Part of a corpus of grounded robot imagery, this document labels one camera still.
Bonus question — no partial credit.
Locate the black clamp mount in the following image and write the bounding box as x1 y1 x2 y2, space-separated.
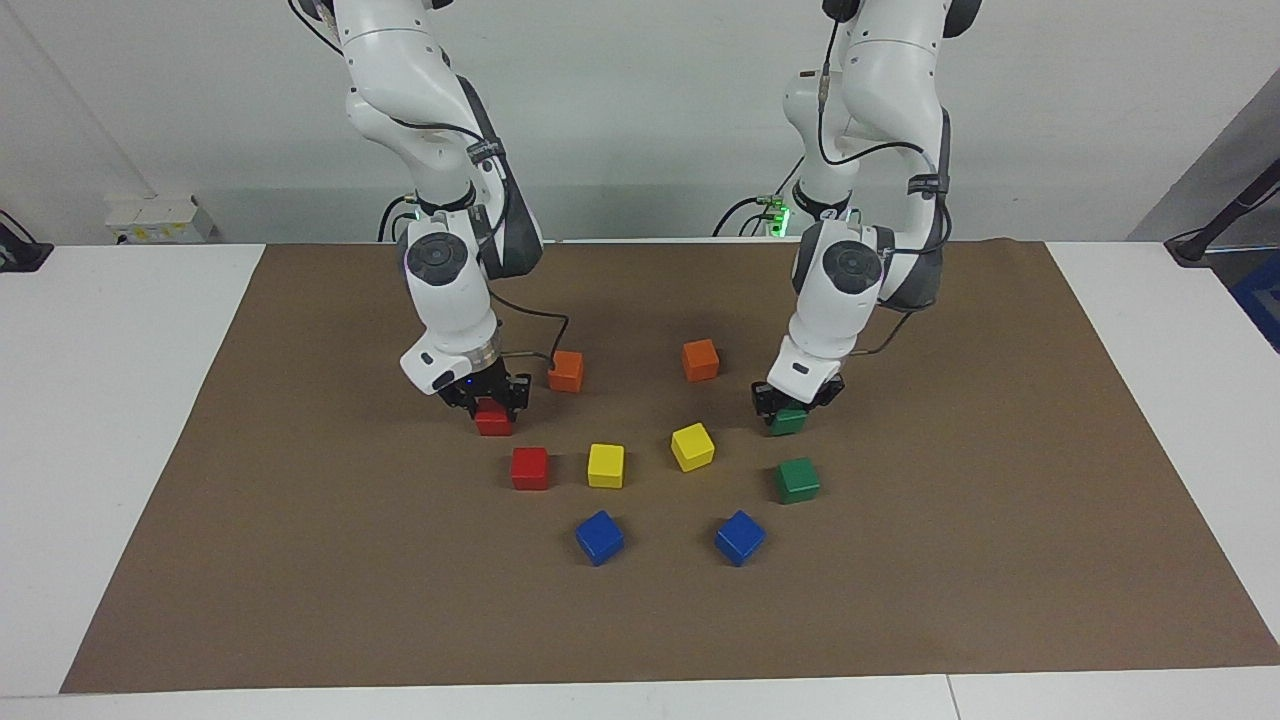
0 210 53 273

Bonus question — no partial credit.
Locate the black stand leg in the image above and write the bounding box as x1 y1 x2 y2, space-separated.
1165 158 1280 266

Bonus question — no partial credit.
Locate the white power socket box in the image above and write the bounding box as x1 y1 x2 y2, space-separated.
105 195 216 244

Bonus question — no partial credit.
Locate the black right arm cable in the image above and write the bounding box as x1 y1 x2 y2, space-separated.
288 0 572 363

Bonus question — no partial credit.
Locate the blue wooden block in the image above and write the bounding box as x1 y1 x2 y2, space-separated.
575 510 626 568
714 509 767 568

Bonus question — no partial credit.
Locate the yellow wooden block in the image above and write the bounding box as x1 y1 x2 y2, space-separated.
670 422 716 473
586 443 626 490

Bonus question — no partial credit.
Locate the blue object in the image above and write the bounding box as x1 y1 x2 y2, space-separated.
1232 248 1280 353

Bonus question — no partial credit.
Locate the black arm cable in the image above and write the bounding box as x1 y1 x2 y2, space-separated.
288 0 572 363
815 20 951 357

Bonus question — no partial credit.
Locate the brown table mat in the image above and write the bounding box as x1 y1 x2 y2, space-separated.
60 238 1280 694

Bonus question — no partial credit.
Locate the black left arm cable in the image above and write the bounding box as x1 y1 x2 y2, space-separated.
815 20 951 357

